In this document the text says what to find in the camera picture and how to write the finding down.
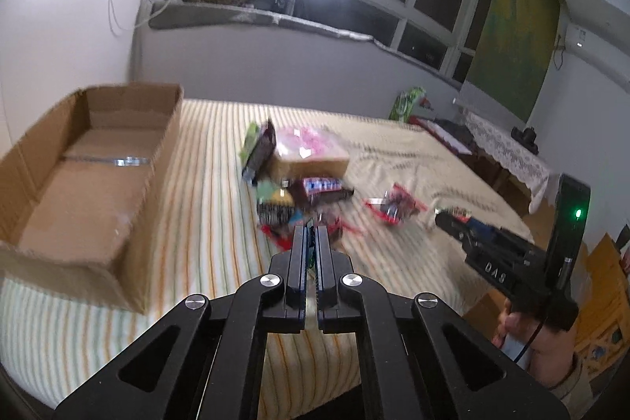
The lace covered side table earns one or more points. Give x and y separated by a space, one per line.
521 163

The cardboard box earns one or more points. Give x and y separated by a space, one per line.
80 193

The striped bed sheet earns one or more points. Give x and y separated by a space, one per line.
208 238

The green wall painting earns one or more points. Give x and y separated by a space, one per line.
511 60

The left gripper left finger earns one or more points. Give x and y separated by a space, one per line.
203 359

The black patterned snack packet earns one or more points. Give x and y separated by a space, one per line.
278 209

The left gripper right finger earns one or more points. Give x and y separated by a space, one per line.
418 358

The green plastic bag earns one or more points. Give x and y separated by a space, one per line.
405 102

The bread loaf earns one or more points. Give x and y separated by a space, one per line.
305 152

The snickers bar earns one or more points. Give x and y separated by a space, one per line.
315 191

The dark chocolate wrapper upright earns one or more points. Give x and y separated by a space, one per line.
258 147

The right hand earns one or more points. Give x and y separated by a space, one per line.
551 349

